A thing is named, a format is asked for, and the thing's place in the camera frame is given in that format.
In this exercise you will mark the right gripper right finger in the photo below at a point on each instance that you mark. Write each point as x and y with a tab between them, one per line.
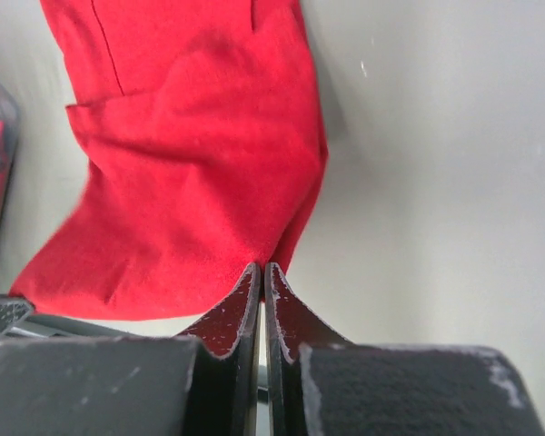
320	383

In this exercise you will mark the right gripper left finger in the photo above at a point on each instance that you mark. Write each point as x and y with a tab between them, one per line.
202	381

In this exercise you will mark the red t shirt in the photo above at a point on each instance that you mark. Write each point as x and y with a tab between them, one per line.
202	125

